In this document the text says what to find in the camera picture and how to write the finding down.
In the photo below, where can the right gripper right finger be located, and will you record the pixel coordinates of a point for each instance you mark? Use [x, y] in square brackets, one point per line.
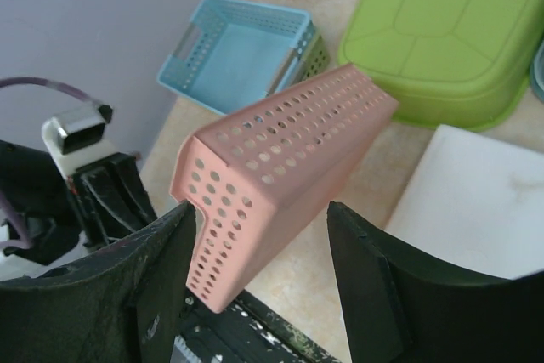
[401, 304]

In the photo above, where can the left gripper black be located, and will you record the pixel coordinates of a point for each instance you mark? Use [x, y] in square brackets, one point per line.
[57, 207]

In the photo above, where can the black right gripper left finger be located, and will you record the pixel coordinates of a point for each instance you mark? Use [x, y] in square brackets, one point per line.
[122, 303]

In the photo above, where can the white perforated basket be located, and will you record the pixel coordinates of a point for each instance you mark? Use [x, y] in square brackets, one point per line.
[475, 202]

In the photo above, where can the pink perforated basket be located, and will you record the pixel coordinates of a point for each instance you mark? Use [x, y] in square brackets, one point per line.
[260, 175]

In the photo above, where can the pale blue basket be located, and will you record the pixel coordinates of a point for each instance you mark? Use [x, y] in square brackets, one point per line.
[235, 53]

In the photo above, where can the light blue perforated basket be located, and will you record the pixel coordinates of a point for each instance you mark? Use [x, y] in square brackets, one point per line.
[537, 73]

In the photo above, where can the lime green plastic tub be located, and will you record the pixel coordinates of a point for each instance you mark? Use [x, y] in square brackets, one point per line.
[464, 63]

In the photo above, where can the light green perforated basket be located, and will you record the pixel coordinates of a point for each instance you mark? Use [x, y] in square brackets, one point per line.
[314, 60]

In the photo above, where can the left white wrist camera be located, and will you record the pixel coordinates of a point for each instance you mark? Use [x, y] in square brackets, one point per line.
[75, 138]

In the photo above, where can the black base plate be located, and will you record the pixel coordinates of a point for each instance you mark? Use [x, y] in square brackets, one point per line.
[246, 331]

